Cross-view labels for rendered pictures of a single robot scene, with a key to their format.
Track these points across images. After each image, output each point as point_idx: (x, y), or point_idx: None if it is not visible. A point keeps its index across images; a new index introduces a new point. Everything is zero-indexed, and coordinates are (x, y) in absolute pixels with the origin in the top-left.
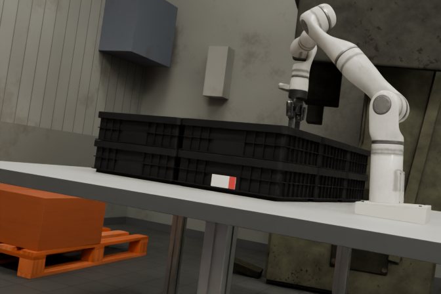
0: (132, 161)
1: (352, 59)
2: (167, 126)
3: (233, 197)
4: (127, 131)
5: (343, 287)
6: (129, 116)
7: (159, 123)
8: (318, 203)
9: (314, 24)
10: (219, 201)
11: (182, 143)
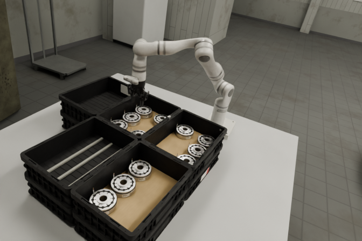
0: (160, 224)
1: (223, 74)
2: None
3: (228, 177)
4: (159, 214)
5: None
6: (162, 205)
7: None
8: None
9: (214, 59)
10: (270, 186)
11: (189, 179)
